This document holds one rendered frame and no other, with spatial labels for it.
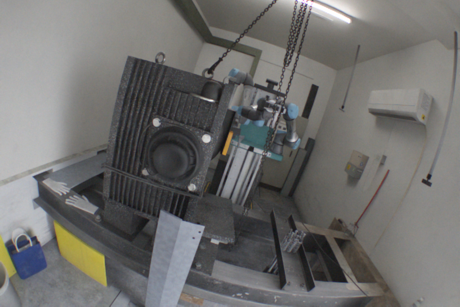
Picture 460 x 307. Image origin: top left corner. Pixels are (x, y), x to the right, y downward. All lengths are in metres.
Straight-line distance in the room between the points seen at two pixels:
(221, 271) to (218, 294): 0.24
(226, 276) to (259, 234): 0.90
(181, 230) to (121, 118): 0.56
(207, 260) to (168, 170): 0.63
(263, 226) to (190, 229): 1.20
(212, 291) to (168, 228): 0.66
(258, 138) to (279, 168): 2.10
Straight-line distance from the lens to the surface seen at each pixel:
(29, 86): 1.50
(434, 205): 1.83
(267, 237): 2.04
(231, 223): 1.20
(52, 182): 1.64
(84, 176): 1.76
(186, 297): 1.85
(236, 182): 2.33
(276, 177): 4.19
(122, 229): 1.28
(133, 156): 0.99
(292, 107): 1.61
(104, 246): 1.52
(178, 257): 0.98
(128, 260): 1.46
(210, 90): 0.83
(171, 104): 0.85
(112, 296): 1.76
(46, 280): 1.89
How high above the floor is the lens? 1.56
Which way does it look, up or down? 10 degrees down
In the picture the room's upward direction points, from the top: 19 degrees clockwise
